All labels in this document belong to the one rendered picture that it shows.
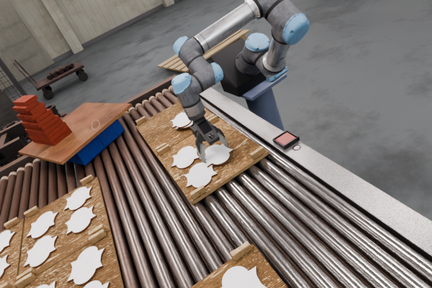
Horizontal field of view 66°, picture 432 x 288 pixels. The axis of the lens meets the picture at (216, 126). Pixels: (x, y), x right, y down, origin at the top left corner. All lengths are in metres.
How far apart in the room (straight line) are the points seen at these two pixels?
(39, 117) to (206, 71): 1.02
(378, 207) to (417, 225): 0.10
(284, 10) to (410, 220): 0.82
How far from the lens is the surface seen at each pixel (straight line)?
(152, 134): 1.73
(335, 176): 1.14
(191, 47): 1.27
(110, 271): 1.19
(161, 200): 1.31
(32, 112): 1.92
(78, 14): 10.94
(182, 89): 1.18
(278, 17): 1.34
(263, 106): 1.96
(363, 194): 1.08
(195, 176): 1.29
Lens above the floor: 1.71
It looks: 30 degrees down
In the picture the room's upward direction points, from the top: 23 degrees counter-clockwise
